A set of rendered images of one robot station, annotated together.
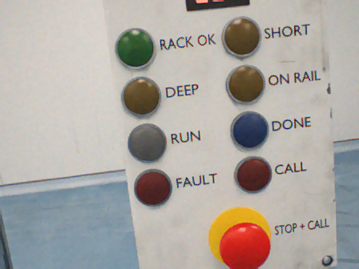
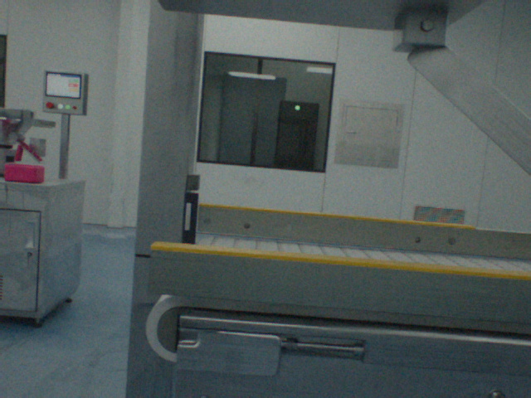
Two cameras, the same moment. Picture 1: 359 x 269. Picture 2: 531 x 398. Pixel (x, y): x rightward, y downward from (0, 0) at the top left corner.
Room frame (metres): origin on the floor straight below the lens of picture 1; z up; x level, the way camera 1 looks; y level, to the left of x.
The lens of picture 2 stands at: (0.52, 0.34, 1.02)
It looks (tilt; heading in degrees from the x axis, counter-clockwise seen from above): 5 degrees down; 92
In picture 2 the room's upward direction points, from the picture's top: 5 degrees clockwise
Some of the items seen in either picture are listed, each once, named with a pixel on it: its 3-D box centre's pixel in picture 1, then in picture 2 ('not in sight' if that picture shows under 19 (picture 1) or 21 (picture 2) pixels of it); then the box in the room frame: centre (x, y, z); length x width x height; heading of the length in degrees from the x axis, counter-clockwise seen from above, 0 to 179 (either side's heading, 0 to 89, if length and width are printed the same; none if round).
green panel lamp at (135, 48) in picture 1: (135, 48); not in sight; (0.32, 0.02, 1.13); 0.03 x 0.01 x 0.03; 93
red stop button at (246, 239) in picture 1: (241, 239); not in sight; (0.32, -0.04, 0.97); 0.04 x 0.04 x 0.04; 3
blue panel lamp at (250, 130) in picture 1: (250, 130); not in sight; (0.33, -0.06, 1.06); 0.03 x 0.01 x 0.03; 93
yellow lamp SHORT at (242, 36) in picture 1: (242, 36); not in sight; (0.33, -0.06, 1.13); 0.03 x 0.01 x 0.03; 93
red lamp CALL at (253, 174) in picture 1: (253, 174); not in sight; (0.33, -0.06, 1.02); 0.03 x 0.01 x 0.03; 93
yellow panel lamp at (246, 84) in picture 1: (246, 84); not in sight; (0.33, -0.06, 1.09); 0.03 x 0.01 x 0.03; 93
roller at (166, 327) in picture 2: not in sight; (201, 283); (0.45, 0.82, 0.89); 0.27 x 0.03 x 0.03; 93
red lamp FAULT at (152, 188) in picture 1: (153, 188); not in sight; (0.32, 0.02, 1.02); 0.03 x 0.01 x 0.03; 93
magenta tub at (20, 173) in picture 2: not in sight; (24, 173); (-0.82, 2.92, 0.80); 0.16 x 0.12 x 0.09; 4
